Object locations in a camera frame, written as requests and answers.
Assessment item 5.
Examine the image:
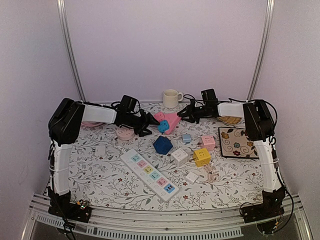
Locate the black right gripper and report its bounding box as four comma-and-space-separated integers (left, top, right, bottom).
177, 101, 210, 124

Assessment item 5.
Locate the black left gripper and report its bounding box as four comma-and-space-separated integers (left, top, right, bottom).
126, 111, 161, 137

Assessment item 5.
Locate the pink wedge power socket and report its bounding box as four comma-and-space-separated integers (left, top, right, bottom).
153, 111, 181, 135

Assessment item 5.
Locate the light blue cube plug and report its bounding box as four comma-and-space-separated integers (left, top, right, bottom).
157, 120, 170, 134

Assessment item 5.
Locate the round pink socket base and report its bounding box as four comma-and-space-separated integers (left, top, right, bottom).
115, 127, 135, 141

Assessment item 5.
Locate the pale blue cube plug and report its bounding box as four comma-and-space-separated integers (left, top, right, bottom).
181, 134, 192, 144

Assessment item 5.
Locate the dark blue cube socket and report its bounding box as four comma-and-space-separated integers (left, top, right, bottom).
152, 136, 173, 155

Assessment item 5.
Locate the pink cube socket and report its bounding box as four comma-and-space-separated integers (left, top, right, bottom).
200, 135, 216, 152

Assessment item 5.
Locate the white tiger cube socket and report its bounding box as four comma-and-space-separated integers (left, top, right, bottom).
171, 148, 189, 167

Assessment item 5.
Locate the yellow cube socket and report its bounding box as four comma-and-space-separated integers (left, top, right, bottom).
192, 148, 211, 168

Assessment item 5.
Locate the white multicolour power strip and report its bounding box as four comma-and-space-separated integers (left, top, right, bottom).
120, 149, 180, 203

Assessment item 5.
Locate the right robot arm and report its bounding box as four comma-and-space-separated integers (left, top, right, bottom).
188, 98, 286, 218

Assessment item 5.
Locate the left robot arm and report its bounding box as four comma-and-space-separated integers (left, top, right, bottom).
48, 95, 180, 217

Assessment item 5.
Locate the white ceramic mug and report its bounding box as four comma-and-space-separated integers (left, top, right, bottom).
162, 89, 184, 108

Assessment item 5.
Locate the woven bamboo tray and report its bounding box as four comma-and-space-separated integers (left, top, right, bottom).
217, 116, 242, 125

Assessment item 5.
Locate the white flat charger adapter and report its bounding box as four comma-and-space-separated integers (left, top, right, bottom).
185, 172, 199, 185

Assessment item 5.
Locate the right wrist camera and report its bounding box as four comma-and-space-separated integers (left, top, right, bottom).
201, 88, 218, 106

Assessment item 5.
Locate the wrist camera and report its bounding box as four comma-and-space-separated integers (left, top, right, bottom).
201, 88, 218, 106
119, 95, 140, 114

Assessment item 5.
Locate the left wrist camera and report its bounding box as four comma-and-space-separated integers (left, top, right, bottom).
119, 95, 140, 114

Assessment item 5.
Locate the pink bundled charger cable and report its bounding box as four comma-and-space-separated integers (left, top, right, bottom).
202, 163, 222, 185

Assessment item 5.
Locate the aluminium front rail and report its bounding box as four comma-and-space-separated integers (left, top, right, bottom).
21, 194, 316, 240

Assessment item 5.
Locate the aluminium corner post left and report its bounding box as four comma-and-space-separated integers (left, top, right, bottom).
56, 0, 87, 102

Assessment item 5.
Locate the aluminium corner post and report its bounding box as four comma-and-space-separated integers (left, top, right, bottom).
246, 0, 275, 101
56, 0, 87, 102

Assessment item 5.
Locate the aluminium corner post right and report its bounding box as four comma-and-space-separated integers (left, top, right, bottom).
246, 0, 275, 101

